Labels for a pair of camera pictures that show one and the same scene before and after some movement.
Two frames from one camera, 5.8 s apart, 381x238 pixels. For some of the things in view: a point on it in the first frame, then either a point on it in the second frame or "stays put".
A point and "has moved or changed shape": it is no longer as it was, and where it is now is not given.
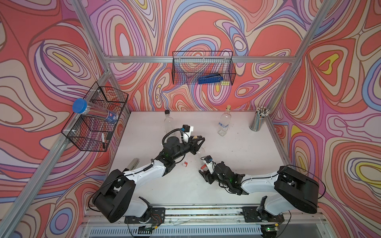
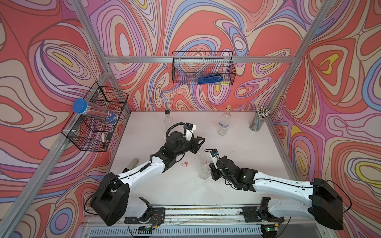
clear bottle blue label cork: (225, 120) stays put
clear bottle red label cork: (199, 155) has moved or changed shape
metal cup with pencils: (256, 122) stays put
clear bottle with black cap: (168, 122) stays put
